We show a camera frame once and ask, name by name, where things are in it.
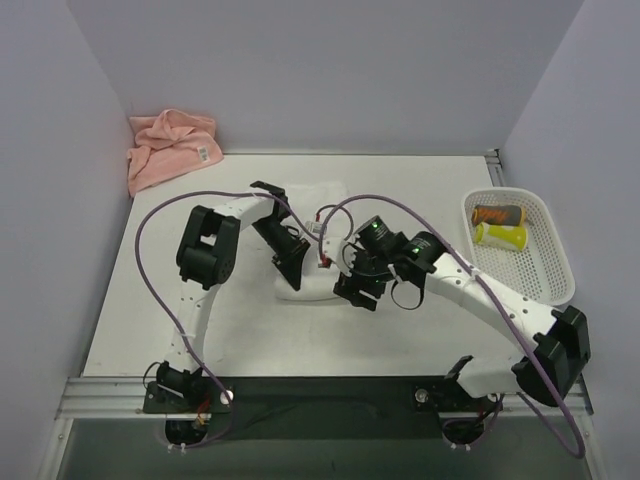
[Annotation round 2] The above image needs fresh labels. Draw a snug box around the white towel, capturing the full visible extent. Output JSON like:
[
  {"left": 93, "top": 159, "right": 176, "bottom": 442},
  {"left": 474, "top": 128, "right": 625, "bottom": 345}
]
[{"left": 274, "top": 181, "right": 349, "bottom": 302}]

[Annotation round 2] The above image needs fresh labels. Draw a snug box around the pink towel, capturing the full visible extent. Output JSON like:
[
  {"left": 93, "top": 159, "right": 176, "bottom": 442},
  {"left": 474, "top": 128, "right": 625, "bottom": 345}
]
[{"left": 126, "top": 109, "right": 224, "bottom": 197}]

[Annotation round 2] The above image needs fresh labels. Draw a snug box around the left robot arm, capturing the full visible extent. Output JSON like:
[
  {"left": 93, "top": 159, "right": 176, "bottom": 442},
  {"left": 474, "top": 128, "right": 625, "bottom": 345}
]
[{"left": 139, "top": 181, "right": 310, "bottom": 413}]

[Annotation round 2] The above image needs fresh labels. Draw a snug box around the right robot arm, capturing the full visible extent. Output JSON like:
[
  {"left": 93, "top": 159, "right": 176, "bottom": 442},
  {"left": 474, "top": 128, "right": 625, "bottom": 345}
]
[{"left": 323, "top": 216, "right": 591, "bottom": 410}]

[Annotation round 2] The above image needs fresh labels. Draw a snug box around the rolled yellow towel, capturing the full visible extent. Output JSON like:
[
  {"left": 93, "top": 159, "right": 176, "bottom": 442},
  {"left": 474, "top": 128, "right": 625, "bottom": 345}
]
[{"left": 473, "top": 222, "right": 528, "bottom": 251}]

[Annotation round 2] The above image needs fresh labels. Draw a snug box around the white perforated plastic basket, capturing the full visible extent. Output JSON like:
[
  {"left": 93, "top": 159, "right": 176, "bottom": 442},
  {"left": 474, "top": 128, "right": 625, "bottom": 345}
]
[{"left": 459, "top": 185, "right": 576, "bottom": 312}]

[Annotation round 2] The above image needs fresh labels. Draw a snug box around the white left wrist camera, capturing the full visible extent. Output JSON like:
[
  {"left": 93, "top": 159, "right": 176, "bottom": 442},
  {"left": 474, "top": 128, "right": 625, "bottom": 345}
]
[{"left": 305, "top": 219, "right": 328, "bottom": 237}]

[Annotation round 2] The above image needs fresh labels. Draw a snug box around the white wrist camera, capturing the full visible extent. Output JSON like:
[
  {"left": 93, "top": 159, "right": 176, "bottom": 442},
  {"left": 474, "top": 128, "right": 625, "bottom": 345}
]
[
  {"left": 318, "top": 237, "right": 357, "bottom": 276},
  {"left": 305, "top": 219, "right": 328, "bottom": 237}
]

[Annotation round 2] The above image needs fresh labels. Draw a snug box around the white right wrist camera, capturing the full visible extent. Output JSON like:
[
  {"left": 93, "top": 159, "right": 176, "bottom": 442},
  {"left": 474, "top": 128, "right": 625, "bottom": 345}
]
[{"left": 318, "top": 237, "right": 357, "bottom": 276}]

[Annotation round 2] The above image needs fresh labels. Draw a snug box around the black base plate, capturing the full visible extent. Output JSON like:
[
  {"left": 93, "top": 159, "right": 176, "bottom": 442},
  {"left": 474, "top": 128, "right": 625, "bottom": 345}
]
[{"left": 164, "top": 402, "right": 497, "bottom": 444}]

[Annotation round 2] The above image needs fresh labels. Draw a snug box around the aluminium front rail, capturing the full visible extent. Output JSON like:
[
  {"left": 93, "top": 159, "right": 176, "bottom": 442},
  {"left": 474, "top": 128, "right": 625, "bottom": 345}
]
[{"left": 54, "top": 372, "right": 596, "bottom": 420}]

